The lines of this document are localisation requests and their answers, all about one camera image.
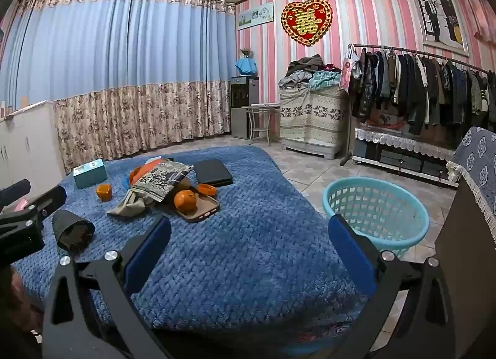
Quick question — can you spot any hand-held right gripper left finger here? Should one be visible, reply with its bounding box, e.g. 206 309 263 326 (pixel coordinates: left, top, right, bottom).
42 216 173 359

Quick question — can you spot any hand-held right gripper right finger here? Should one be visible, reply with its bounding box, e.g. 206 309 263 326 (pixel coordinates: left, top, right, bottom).
329 214 456 359

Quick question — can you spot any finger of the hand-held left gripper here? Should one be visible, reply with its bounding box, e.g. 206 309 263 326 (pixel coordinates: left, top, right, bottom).
0 179 31 200
26 186 68 213

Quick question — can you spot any dark textured cup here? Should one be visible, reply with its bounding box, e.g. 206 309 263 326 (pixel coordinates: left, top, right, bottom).
52 210 95 253

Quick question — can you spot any light blue plastic basket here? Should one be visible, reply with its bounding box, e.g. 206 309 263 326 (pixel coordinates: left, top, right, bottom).
323 177 430 259

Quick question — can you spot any tangerine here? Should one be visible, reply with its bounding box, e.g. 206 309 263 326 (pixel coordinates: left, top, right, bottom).
174 190 197 212

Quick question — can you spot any printed plastic bag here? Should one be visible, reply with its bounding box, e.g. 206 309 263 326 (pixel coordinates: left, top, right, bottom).
130 160 193 203

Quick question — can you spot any orange plastic bag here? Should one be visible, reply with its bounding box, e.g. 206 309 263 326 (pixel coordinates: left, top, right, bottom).
129 165 156 185

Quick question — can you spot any teal tissue box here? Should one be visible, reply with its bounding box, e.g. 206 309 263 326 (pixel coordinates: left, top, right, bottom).
73 159 108 189

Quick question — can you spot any white cupboard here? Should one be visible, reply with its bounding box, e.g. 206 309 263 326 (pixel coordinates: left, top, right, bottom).
0 99 64 205

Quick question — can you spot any brown phone case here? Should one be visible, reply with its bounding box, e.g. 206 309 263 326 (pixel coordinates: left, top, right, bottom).
170 189 220 224

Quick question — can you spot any blue woven blanket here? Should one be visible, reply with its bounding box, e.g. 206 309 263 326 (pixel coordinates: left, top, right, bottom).
11 145 369 344

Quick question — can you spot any low glass door cabinet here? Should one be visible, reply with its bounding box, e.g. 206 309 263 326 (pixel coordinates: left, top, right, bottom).
354 129 460 189

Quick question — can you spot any black leather wallet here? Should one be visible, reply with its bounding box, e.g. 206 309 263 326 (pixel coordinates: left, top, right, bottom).
193 160 233 186

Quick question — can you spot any grey plastic drawer cabinet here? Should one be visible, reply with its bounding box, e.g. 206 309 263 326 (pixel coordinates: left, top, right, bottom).
281 138 345 161

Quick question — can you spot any white lace cloth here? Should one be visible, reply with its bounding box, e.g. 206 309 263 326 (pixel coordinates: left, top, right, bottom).
356 128 458 158

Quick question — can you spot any printed cardboard box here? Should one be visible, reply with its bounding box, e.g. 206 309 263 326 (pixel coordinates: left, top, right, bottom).
366 109 409 129

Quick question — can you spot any patterned cloth cover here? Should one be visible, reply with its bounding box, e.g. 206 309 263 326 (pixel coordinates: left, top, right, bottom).
280 86 347 143

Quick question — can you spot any blue patterned fringed cloth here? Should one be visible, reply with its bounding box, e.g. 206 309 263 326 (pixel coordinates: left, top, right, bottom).
445 127 496 243

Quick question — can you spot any blue and floral curtain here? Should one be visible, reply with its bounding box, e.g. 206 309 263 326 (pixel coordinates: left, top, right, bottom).
0 0 237 162

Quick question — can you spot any grey water dispenser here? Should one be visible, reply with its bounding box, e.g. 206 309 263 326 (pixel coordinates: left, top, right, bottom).
229 76 259 140

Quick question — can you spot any small round side table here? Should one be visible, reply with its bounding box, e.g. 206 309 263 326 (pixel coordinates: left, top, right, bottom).
242 103 280 146

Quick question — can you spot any row of hanging clothes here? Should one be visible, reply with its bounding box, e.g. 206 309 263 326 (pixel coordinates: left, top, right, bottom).
349 49 496 139

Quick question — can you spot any pink hanging bag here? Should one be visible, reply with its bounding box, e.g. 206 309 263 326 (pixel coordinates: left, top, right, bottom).
339 49 361 92

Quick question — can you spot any pile of folded clothes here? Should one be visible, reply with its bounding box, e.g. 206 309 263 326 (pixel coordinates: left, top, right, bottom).
280 54 343 90

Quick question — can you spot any blue cloth cover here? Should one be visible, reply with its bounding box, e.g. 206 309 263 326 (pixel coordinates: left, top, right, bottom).
234 58 258 75

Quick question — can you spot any metal clothes rack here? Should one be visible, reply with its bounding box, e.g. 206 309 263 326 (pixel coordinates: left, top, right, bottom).
341 43 496 166

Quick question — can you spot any red heart wall decoration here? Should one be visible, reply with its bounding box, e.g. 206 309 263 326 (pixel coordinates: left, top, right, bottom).
281 0 334 47

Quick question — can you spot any wall poster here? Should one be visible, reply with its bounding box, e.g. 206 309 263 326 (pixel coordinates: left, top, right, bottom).
407 0 469 58

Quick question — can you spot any wall clock picture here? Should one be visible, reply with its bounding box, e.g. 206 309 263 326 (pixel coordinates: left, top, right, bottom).
237 2 274 30

